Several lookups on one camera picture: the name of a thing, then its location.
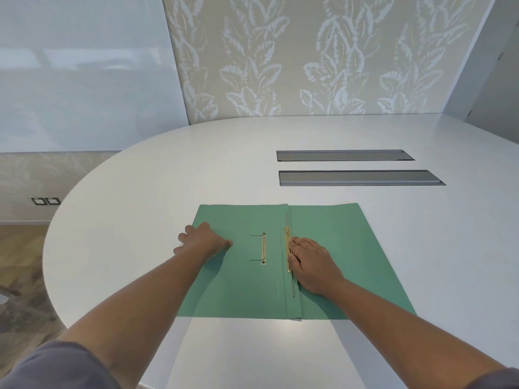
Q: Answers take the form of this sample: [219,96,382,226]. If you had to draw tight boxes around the person's right hand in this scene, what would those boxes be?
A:
[288,237,345,297]

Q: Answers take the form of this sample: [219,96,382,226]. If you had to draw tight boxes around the person's left forearm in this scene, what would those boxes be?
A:
[57,245,221,389]

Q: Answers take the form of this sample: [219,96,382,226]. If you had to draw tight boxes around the grey shirt left sleeve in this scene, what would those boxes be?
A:
[0,340,119,389]

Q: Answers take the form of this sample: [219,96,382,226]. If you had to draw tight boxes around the grey shirt right sleeve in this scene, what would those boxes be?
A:
[462,366,519,389]

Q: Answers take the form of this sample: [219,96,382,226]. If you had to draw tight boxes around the person's right forearm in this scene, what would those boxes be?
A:
[324,277,512,387]

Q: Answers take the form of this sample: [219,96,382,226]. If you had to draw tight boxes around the gold metal fastener bar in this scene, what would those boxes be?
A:
[284,226,293,273]

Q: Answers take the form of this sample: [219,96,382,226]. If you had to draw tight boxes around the green paper file folder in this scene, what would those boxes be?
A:
[177,203,418,321]

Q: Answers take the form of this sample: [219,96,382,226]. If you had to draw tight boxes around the person's left hand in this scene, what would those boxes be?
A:
[174,222,234,260]

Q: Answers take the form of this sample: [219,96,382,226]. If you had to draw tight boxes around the gold metal prong fastener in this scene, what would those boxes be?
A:
[250,232,268,265]

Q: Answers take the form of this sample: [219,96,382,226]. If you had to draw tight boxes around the grey table cable hatch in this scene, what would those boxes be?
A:
[277,149,415,162]
[278,170,446,187]

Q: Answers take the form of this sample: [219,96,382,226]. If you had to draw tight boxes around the white glass wall board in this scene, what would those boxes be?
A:
[0,0,189,153]

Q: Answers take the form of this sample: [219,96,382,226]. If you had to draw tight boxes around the grey shirt sleeve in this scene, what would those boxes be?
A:
[0,340,119,389]
[462,366,519,389]

